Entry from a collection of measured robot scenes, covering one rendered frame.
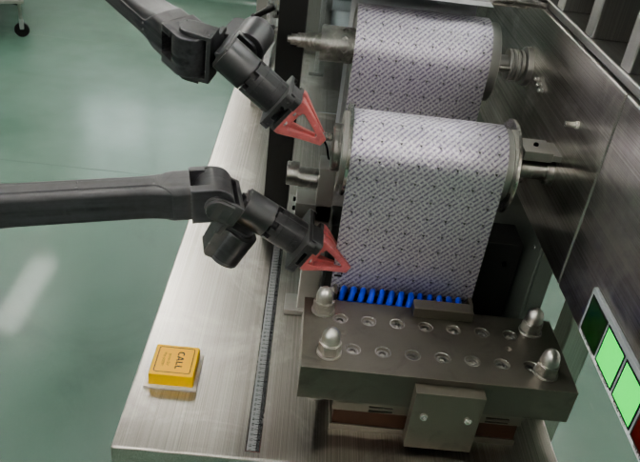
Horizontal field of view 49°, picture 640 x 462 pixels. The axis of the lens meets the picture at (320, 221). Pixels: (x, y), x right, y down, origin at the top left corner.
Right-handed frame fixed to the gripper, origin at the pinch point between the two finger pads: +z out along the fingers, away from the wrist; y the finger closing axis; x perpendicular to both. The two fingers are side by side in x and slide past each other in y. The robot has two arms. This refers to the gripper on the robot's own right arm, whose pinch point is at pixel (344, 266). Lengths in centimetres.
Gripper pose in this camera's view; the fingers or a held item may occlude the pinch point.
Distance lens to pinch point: 113.7
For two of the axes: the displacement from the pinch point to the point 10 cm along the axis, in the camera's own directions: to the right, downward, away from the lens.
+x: 5.8, -6.9, -4.3
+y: -0.2, 5.2, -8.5
